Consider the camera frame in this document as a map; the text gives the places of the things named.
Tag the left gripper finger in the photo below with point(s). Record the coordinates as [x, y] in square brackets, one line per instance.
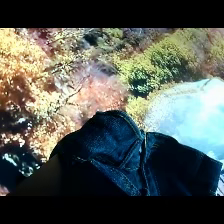
[46, 181]

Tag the dark blue jeans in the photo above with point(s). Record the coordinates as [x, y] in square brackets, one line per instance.
[133, 160]

